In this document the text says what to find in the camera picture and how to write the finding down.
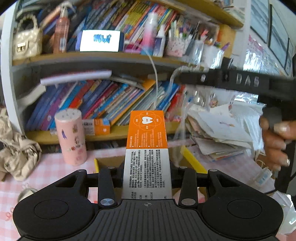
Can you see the white flat lamp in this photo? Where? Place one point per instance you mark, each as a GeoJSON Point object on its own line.
{"type": "Point", "coordinates": [76, 76]}

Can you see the pink white spray bottle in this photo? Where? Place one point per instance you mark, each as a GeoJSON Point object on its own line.
{"type": "Point", "coordinates": [149, 39]}

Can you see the stack of papers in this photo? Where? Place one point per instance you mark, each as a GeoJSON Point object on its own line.
{"type": "Point", "coordinates": [219, 129]}

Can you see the pink checked desktop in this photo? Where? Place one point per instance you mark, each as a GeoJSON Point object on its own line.
{"type": "Point", "coordinates": [53, 171]}

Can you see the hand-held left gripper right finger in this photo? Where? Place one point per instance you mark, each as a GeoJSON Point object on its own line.
{"type": "Point", "coordinates": [188, 185]}

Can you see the orange white toothpaste box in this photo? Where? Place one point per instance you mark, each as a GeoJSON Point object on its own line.
{"type": "Point", "coordinates": [146, 143]}

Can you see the clear plastic bag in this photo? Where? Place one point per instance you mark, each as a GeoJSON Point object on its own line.
{"type": "Point", "coordinates": [286, 208]}

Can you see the person's right hand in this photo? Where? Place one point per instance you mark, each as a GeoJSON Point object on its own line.
{"type": "Point", "coordinates": [271, 148]}

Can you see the pink pen holder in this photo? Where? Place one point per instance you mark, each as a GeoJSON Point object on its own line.
{"type": "Point", "coordinates": [177, 47]}

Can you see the white blue bottle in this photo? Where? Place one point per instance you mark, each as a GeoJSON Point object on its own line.
{"type": "Point", "coordinates": [159, 46]}

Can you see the row of colourful books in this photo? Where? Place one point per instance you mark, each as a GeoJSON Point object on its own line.
{"type": "Point", "coordinates": [104, 99]}
{"type": "Point", "coordinates": [120, 16]}

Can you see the beige cloth bag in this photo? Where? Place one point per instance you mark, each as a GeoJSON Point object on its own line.
{"type": "Point", "coordinates": [18, 150]}

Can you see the white and blue box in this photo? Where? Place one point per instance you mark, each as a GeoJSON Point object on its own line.
{"type": "Point", "coordinates": [99, 40]}

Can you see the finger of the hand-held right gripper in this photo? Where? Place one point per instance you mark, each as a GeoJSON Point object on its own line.
{"type": "Point", "coordinates": [203, 78]}

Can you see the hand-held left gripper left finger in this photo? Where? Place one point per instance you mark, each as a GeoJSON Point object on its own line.
{"type": "Point", "coordinates": [106, 183]}

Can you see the small orange white box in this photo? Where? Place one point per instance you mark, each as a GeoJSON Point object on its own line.
{"type": "Point", "coordinates": [101, 127]}

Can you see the bunch of colour pens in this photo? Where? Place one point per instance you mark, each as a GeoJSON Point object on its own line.
{"type": "Point", "coordinates": [185, 30]}

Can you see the white bookshelf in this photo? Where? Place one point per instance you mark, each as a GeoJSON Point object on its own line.
{"type": "Point", "coordinates": [69, 62]}

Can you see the clear plastic holder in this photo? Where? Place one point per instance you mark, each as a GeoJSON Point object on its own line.
{"type": "Point", "coordinates": [198, 51]}

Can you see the pink cylindrical container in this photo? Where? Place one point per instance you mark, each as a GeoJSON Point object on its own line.
{"type": "Point", "coordinates": [70, 139]}

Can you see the clear plastic packet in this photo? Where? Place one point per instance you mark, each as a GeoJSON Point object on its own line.
{"type": "Point", "coordinates": [175, 74]}

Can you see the white quilted handbag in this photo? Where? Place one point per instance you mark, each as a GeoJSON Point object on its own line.
{"type": "Point", "coordinates": [26, 41]}

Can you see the yellow cardboard box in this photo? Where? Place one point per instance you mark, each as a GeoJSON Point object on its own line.
{"type": "Point", "coordinates": [192, 160]}

